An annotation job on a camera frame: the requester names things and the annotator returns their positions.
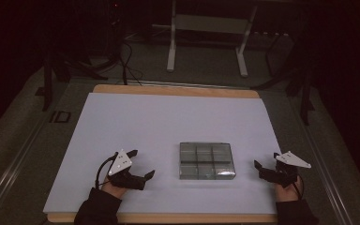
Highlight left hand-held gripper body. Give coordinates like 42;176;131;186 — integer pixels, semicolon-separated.
107;149;146;191

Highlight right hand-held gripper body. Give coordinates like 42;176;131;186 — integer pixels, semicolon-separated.
258;151;312;188

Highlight clear plastic compartment box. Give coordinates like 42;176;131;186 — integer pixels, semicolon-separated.
178;142;237;181

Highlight person's left hand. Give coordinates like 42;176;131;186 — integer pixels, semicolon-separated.
100;177;129;200

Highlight person's right hand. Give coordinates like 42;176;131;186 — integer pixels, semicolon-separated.
274;175;303;203

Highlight white table mat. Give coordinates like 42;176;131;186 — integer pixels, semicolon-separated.
42;92;283;216

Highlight black tripod stand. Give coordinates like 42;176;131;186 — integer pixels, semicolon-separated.
35;46;109;113
252;62;317;127

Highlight dark box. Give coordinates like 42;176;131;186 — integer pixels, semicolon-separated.
264;32;296;78

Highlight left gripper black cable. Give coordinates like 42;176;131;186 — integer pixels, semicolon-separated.
95;151;120;189

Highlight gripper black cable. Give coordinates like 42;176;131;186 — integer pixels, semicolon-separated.
292;179;305;201
95;151;120;189

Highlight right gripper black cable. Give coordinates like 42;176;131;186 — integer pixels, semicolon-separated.
292;179;305;201

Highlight metal floor rail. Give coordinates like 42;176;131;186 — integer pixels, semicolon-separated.
295;112;354;225
0;116;50;225

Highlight black square floor bracket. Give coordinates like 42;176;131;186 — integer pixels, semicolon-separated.
49;110;72;124

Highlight black floor cables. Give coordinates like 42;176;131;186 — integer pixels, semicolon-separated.
117;39;145;87

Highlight white metal stand frame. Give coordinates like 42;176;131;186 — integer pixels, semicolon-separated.
165;0;259;79

